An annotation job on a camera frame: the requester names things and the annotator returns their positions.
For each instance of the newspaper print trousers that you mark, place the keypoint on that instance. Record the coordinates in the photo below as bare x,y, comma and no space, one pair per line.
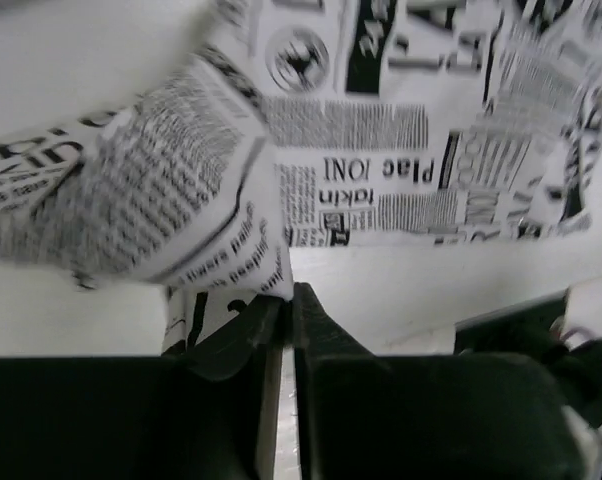
416,162

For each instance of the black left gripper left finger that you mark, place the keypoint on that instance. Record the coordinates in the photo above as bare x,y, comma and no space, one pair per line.
207,413

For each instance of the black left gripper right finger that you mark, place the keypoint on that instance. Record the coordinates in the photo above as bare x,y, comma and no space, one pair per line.
496,415

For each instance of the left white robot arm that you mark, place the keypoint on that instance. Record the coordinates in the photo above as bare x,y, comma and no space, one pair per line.
537,329

